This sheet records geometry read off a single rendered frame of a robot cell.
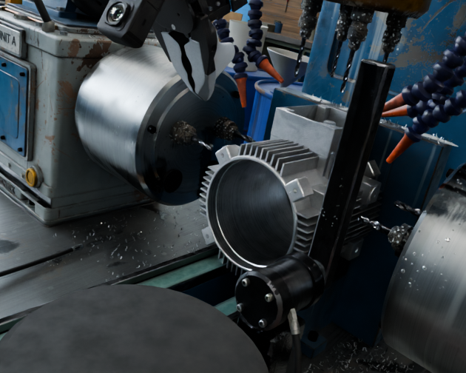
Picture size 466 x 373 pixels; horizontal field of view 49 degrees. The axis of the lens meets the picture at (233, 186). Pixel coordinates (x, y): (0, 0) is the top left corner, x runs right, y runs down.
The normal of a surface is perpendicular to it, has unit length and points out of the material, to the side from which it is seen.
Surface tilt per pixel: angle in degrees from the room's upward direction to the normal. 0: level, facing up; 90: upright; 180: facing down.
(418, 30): 90
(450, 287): 77
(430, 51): 90
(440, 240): 62
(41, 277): 0
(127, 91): 58
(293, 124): 90
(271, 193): 69
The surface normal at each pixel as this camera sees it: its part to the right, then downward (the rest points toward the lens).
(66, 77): 0.72, 0.37
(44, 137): -0.66, 0.15
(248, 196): 0.74, 0.16
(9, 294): 0.18, -0.91
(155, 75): -0.24, -0.65
